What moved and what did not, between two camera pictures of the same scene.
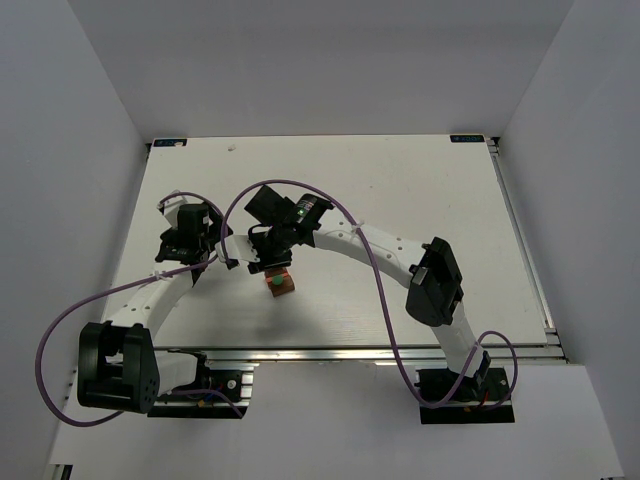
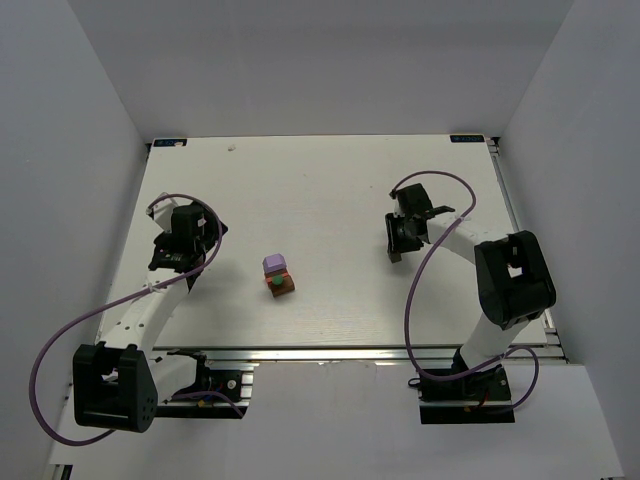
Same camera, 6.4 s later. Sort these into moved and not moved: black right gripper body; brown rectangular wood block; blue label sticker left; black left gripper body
Moved: black right gripper body
Not moved: black left gripper body; blue label sticker left; brown rectangular wood block
